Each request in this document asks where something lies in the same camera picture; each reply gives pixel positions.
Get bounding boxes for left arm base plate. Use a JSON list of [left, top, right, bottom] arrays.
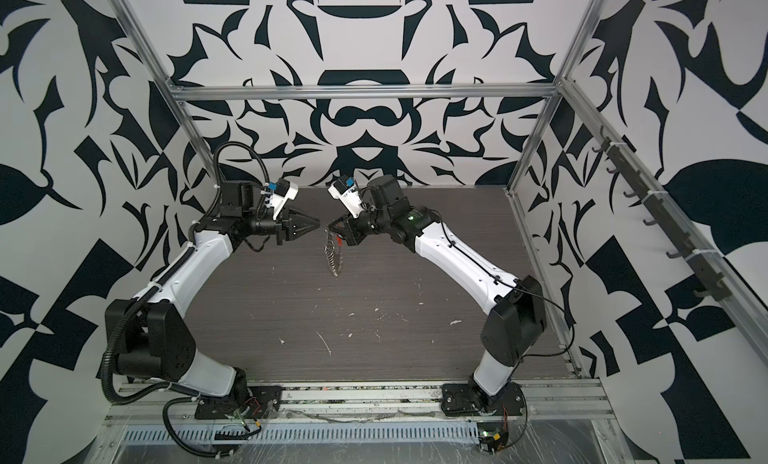
[[194, 385, 284, 420]]

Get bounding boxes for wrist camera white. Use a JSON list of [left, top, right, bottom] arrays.
[[266, 178, 299, 221], [328, 175, 364, 218]]

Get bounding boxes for black corrugated cable conduit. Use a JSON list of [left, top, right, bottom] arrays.
[[100, 141, 271, 459]]

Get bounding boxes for grey wall hook rack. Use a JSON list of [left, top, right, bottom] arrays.
[[593, 129, 733, 302]]

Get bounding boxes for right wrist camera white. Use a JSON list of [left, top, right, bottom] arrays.
[[328, 175, 364, 218]]

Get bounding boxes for aluminium frame crossbar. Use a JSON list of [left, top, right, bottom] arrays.
[[169, 83, 556, 102]]

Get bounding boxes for aluminium frame corner post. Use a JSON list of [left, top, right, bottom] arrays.
[[506, 0, 608, 195]]

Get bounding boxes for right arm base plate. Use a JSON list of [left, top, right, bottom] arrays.
[[440, 379, 525, 417]]

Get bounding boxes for left aluminium frame post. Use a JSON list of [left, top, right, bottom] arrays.
[[107, 0, 217, 178]]

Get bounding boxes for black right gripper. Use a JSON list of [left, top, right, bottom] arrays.
[[329, 206, 396, 246]]

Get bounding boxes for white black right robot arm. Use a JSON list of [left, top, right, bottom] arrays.
[[325, 175, 547, 402]]

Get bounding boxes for white slotted cable duct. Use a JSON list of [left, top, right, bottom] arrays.
[[122, 421, 480, 445]]

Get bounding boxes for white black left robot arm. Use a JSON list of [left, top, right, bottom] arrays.
[[99, 179, 319, 405]]

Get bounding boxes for small electronics board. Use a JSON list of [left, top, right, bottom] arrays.
[[478, 425, 509, 454]]

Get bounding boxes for aluminium rail base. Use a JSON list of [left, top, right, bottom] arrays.
[[101, 379, 613, 426]]

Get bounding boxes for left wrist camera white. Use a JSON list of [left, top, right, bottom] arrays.
[[266, 178, 299, 221]]

